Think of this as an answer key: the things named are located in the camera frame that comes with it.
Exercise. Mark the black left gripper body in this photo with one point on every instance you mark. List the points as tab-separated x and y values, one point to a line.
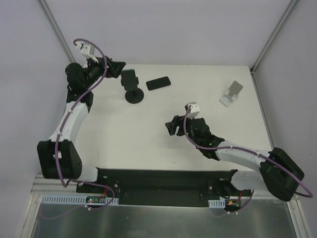
109	67

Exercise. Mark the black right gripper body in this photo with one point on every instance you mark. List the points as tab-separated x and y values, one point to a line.
181	126

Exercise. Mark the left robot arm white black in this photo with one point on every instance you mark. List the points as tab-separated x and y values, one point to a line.
58	156

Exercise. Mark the left white cable duct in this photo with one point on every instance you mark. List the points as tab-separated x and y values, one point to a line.
79	200

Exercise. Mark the teal-edged black smartphone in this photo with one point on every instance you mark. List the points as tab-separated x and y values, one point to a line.
128	80

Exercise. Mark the silver folding phone stand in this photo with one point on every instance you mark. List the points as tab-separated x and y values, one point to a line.
232	94

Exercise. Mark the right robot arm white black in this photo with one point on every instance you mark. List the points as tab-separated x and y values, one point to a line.
273	170

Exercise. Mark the left aluminium frame post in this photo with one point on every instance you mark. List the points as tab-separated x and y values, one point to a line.
56	30

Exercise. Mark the aluminium frame post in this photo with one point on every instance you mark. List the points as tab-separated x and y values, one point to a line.
56	30
274	34

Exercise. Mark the black round-base phone stand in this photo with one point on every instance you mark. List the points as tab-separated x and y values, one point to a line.
135	96

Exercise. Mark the right aluminium frame post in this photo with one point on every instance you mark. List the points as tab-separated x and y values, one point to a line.
274	34

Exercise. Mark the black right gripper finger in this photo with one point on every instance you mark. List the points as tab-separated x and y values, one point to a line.
178	119
172	127

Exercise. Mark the aluminium rail extrusion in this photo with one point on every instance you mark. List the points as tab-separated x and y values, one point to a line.
43	185

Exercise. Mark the right white cable duct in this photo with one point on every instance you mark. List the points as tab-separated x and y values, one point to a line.
219	204

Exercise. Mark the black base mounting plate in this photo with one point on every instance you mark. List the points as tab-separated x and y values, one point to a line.
164	188

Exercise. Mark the black phone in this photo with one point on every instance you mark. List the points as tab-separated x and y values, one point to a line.
158	83

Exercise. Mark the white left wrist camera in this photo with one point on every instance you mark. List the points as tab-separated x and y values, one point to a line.
87	50

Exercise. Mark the white cable duct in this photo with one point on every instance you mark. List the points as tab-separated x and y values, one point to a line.
79	200
219	204

